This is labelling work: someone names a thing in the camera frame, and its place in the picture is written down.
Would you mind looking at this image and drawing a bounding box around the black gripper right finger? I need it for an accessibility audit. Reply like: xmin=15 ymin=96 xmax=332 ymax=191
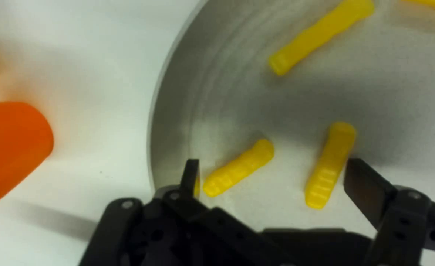
xmin=344 ymin=158 xmax=435 ymax=266

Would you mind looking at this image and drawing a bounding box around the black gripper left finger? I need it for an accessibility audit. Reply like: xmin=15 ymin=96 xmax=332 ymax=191
xmin=79 ymin=158 xmax=215 ymax=266

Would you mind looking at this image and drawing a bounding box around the grey round plate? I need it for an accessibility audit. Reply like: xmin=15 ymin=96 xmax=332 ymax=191
xmin=148 ymin=0 xmax=435 ymax=234

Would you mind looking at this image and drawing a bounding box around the orange plastic cup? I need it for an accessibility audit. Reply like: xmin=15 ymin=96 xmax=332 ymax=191
xmin=0 ymin=101 xmax=57 ymax=215

